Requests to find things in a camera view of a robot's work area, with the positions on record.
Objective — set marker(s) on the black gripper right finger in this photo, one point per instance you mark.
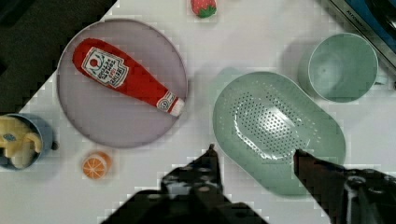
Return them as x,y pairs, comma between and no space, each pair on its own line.
348,196

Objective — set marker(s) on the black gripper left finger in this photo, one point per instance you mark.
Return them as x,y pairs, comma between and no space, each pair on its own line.
201,175

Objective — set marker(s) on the green plastic strainer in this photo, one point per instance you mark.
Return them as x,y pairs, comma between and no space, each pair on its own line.
260,119

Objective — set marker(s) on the orange slice toy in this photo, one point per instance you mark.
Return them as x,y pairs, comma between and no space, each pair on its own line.
96,165

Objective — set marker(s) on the purple round plate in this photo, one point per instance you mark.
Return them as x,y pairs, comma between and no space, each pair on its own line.
110,118

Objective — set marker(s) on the green mug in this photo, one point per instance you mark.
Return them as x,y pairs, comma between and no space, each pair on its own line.
341,68

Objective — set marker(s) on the red plush ketchup bottle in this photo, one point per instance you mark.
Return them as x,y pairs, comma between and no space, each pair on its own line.
116,70

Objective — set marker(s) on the blue cup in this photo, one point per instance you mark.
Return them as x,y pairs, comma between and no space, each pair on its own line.
38,125

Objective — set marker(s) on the black toaster oven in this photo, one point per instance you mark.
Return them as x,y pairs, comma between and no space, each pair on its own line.
373,19

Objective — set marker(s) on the yellow plush banana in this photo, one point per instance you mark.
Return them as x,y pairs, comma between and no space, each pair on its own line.
19,143

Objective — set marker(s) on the pink strawberry toy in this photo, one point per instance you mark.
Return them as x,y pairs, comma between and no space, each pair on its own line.
204,8

